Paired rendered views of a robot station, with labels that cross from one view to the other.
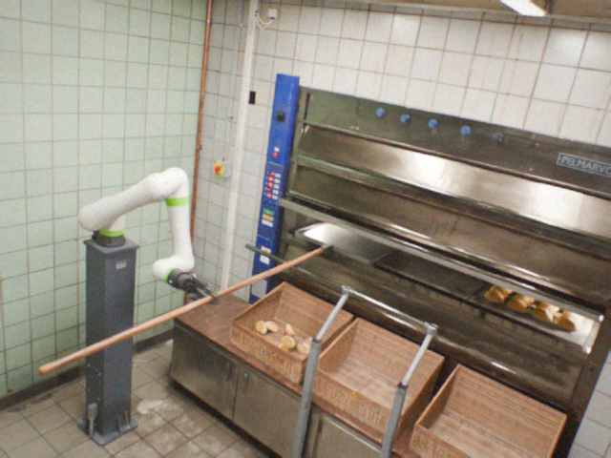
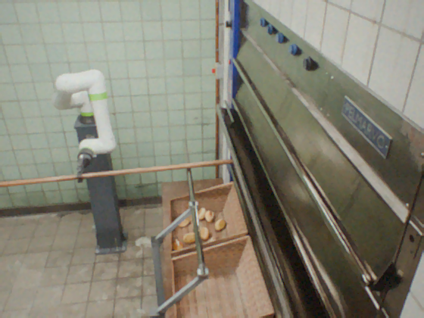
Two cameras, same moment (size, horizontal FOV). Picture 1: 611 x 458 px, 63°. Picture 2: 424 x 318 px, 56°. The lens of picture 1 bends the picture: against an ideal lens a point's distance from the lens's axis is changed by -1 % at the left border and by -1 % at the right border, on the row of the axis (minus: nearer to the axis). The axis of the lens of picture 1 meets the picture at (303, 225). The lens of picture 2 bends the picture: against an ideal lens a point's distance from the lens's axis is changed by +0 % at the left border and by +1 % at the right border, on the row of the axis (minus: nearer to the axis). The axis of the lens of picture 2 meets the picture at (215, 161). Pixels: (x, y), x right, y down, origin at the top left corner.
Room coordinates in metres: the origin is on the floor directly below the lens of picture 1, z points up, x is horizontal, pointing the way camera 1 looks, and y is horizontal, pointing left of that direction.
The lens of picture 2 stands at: (1.34, -1.60, 2.43)
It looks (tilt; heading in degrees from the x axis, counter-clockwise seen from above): 31 degrees down; 48
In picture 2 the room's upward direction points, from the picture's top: straight up
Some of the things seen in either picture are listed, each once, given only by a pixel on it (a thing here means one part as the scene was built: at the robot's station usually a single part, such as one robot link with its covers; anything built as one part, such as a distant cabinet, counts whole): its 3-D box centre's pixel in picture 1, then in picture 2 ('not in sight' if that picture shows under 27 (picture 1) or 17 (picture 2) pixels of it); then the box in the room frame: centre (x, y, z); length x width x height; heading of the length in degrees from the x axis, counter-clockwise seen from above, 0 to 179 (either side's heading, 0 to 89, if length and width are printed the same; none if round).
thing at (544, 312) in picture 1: (541, 295); not in sight; (2.60, -1.38, 1.21); 0.61 x 0.48 x 0.06; 145
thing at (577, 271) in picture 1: (428, 221); (276, 157); (2.56, -0.65, 1.54); 1.79 x 0.11 x 0.19; 55
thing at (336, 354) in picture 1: (374, 373); (216, 292); (2.34, -0.50, 0.72); 0.56 x 0.49 x 0.28; 56
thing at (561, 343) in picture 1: (414, 284); not in sight; (2.58, -0.66, 1.16); 1.80 x 0.06 x 0.04; 55
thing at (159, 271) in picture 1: (166, 271); (88, 148); (2.24, 0.63, 1.18); 0.14 x 0.13 x 0.11; 56
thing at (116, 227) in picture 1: (111, 215); (85, 100); (2.42, 0.99, 1.36); 0.16 x 0.13 x 0.19; 168
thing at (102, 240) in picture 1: (105, 234); (90, 113); (2.47, 1.04, 1.23); 0.26 x 0.15 x 0.06; 56
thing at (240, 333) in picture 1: (290, 328); (204, 222); (2.67, -0.02, 0.72); 0.56 x 0.49 x 0.28; 54
